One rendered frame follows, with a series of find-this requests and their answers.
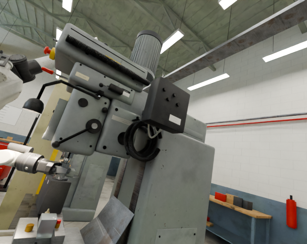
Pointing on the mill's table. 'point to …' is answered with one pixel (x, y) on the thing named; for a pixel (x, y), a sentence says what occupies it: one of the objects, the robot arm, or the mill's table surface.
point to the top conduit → (105, 59)
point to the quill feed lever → (93, 125)
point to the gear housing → (89, 84)
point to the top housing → (73, 57)
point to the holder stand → (52, 194)
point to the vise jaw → (20, 238)
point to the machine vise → (73, 233)
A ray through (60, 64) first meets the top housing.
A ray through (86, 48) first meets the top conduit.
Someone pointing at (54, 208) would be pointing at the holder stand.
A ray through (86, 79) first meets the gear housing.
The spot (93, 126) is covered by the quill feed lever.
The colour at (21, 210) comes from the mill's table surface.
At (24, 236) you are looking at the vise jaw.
